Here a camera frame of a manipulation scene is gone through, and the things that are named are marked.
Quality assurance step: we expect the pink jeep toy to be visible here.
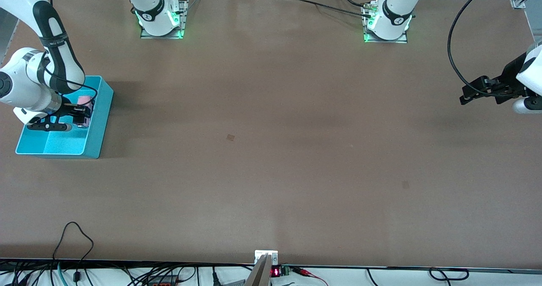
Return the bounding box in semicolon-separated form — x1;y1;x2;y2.
75;94;95;128

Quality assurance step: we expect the teal plastic bin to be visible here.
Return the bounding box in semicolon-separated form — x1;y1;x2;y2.
15;75;114;159

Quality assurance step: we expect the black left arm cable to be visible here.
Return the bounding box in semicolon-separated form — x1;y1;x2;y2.
448;0;519;97

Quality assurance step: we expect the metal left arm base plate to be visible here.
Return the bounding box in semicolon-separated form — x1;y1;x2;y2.
363;2;408;44

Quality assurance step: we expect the thin black looped cable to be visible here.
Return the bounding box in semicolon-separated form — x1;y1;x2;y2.
53;222;94;283

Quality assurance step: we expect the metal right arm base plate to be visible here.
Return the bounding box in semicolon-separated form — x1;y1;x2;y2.
140;0;190;39

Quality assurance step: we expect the black cable to arm base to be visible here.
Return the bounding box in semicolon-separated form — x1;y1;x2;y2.
292;0;374;19

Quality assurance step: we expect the black coiled cable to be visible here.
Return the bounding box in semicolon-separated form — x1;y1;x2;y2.
429;267;470;282

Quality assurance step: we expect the red clip wire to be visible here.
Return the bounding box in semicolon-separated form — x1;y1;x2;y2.
292;267;329;286

